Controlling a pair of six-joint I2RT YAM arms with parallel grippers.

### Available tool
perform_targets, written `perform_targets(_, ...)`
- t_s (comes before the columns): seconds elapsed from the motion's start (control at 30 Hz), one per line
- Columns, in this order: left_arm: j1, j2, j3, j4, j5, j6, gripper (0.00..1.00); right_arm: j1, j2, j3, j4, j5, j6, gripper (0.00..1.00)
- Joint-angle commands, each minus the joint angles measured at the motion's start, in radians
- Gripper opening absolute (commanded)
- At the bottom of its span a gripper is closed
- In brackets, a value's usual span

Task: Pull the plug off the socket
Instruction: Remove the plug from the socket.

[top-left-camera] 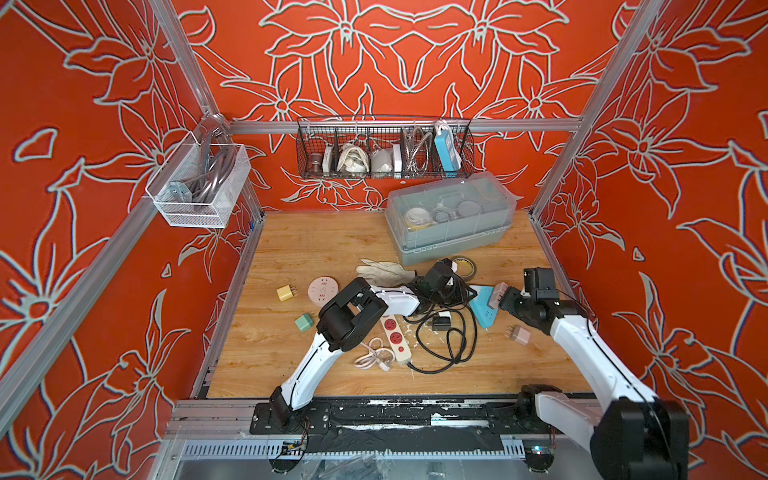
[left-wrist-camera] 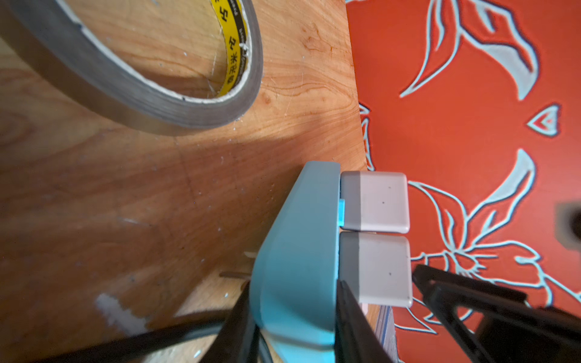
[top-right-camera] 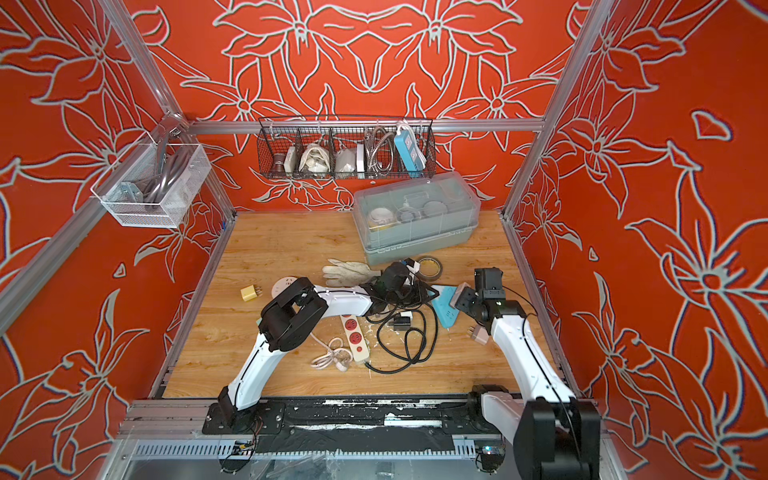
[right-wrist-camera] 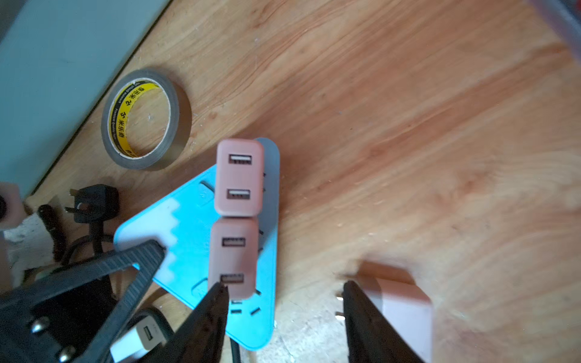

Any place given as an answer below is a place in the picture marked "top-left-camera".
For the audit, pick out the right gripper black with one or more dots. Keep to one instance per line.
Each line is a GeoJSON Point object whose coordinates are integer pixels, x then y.
{"type": "Point", "coordinates": [508, 299]}

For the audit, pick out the black charger plug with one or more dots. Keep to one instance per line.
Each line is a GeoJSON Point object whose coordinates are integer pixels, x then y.
{"type": "Point", "coordinates": [441, 323]}

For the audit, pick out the white power strip red sockets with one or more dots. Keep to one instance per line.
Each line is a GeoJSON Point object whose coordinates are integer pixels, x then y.
{"type": "Point", "coordinates": [396, 339]}

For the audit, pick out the round pink socket hub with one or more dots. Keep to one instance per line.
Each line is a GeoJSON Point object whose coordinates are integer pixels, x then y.
{"type": "Point", "coordinates": [322, 289]}

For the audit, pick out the small green plug adapter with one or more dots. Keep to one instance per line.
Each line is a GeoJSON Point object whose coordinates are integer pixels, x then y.
{"type": "Point", "coordinates": [304, 322]}

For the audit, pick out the yellow plug adapter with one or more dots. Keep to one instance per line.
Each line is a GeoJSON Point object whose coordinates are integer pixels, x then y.
{"type": "Point", "coordinates": [285, 292]}

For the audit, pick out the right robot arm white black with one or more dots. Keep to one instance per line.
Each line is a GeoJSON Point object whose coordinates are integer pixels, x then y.
{"type": "Point", "coordinates": [633, 433]}

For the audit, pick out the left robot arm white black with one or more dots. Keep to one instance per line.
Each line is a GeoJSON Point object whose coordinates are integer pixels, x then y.
{"type": "Point", "coordinates": [344, 322]}

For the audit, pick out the blue triangular power strip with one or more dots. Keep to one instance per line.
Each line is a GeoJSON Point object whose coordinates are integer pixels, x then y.
{"type": "Point", "coordinates": [484, 313]}

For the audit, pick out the roll of brown tape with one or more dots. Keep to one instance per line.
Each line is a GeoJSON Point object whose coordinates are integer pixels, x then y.
{"type": "Point", "coordinates": [464, 267]}

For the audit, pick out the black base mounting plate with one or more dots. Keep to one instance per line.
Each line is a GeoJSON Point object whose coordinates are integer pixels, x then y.
{"type": "Point", "coordinates": [496, 414]}

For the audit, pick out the translucent grey storage box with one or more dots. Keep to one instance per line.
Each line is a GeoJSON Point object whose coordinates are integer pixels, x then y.
{"type": "Point", "coordinates": [447, 217]}

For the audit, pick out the white work glove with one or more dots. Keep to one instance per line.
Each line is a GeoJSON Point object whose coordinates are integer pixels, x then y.
{"type": "Point", "coordinates": [384, 274]}

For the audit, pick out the blue power strip in basket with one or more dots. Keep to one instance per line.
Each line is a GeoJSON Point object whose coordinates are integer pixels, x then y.
{"type": "Point", "coordinates": [449, 157]}

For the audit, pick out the black wire wall basket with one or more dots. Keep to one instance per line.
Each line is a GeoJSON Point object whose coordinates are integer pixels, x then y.
{"type": "Point", "coordinates": [386, 147]}

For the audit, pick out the clear plastic wall bin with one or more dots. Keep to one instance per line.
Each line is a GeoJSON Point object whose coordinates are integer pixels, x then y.
{"type": "Point", "coordinates": [200, 186]}

